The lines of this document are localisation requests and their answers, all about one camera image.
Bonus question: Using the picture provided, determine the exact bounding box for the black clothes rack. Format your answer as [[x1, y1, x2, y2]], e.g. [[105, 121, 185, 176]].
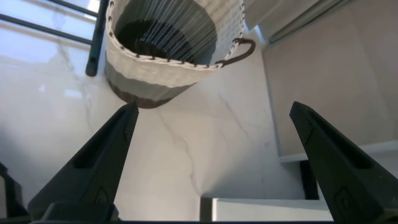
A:
[[0, 0, 109, 78]]

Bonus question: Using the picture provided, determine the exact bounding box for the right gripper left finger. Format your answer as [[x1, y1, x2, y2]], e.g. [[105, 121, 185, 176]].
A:
[[27, 102, 140, 220]]

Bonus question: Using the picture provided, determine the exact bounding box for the beige curtain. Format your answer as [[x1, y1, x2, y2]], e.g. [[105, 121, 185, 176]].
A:
[[244, 0, 354, 44]]

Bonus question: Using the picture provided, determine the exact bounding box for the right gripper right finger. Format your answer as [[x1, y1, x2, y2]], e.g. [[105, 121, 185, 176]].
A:
[[289, 101, 398, 223]]

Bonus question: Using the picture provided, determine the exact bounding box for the white laundry basket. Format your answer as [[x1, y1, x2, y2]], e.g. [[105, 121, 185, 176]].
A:
[[104, 0, 257, 110]]

